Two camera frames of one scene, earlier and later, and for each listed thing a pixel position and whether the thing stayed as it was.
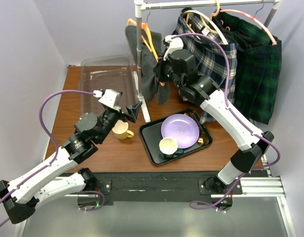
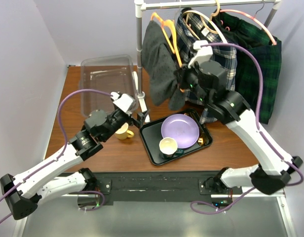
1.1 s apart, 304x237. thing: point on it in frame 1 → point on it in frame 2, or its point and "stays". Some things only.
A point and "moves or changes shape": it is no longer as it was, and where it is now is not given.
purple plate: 183,128 stays
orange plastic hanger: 152,47 → 171,23
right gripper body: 164,73 → 189,80
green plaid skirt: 259,64 stays
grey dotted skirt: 152,47 moves or changes shape
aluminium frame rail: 265,187 stays
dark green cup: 179,152 stays
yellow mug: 120,131 stays
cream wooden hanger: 204,19 stays
